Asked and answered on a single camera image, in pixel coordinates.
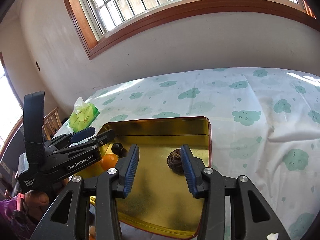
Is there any large orange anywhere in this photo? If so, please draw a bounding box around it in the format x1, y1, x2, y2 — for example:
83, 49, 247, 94
100, 153, 119, 171

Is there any small dark fruit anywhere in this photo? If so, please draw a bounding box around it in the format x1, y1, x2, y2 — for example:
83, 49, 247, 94
111, 142, 123, 155

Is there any dark wrinkled passion fruit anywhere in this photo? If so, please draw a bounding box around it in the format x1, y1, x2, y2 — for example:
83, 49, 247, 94
167, 148, 184, 175

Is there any person's left hand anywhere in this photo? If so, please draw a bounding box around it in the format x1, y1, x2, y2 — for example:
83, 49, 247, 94
24, 191, 50, 221

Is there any wooden chair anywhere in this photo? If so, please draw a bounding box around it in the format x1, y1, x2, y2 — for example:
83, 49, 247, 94
42, 107, 62, 140

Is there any brown longan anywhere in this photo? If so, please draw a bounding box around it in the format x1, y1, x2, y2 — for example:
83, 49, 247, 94
89, 226, 96, 240

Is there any green tissue pack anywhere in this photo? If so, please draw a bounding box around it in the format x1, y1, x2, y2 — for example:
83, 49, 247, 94
69, 97, 100, 132

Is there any red toffee tin box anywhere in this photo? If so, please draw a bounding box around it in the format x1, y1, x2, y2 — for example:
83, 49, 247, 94
97, 116, 212, 239

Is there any cloud-print white tablecloth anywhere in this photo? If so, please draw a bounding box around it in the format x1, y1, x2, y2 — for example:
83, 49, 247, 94
84, 67, 319, 239

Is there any wooden-framed window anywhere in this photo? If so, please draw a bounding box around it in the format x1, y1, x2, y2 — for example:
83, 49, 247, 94
63, 0, 319, 60

